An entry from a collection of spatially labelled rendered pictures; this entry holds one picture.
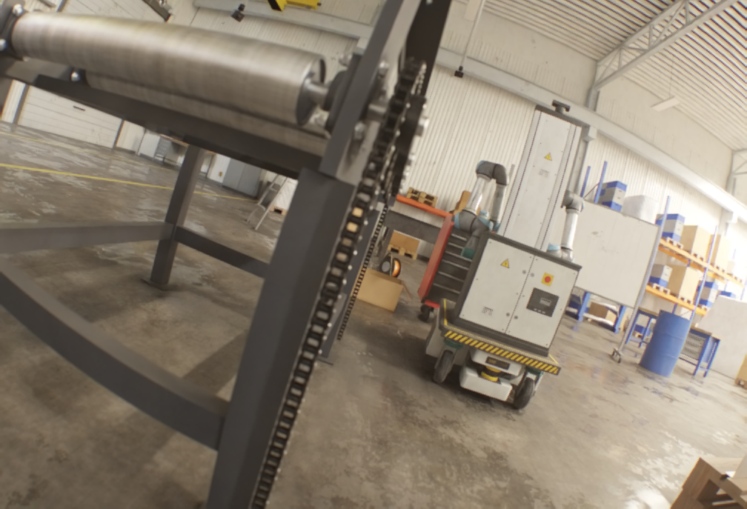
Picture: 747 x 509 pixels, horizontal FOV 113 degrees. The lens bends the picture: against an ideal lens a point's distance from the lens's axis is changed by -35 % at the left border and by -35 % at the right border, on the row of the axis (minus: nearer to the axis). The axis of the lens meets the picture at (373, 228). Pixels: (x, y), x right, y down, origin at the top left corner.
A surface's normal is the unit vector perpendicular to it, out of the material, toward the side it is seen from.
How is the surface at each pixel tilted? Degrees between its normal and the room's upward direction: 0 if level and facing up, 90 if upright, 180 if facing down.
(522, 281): 90
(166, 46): 93
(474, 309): 90
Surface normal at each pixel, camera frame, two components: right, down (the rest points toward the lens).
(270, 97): -0.26, 0.65
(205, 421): -0.04, 0.02
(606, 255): -0.43, -0.12
